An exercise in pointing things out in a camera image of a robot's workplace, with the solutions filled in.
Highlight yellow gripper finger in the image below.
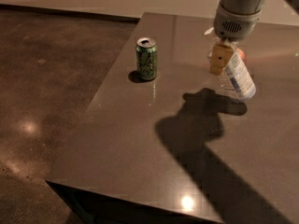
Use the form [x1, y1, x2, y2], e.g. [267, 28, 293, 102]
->
[209, 44, 235, 76]

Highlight clear blue-label plastic bottle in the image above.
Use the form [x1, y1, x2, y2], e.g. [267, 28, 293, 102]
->
[203, 27, 256, 102]

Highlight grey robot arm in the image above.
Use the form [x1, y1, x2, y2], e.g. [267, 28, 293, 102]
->
[214, 0, 299, 42]

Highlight green soda can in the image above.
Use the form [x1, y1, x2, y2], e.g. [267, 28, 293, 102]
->
[135, 37, 157, 81]

